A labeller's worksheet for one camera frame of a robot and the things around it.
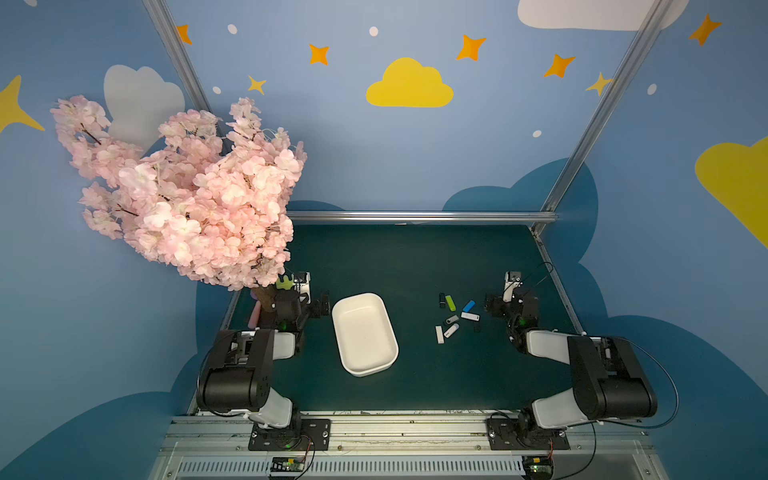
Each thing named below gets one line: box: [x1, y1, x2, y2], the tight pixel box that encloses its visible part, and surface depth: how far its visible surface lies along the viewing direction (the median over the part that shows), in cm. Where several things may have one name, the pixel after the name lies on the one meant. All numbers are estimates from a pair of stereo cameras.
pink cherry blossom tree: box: [50, 95, 307, 289], surface depth 54 cm
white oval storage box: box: [332, 292, 400, 377], surface depth 93 cm
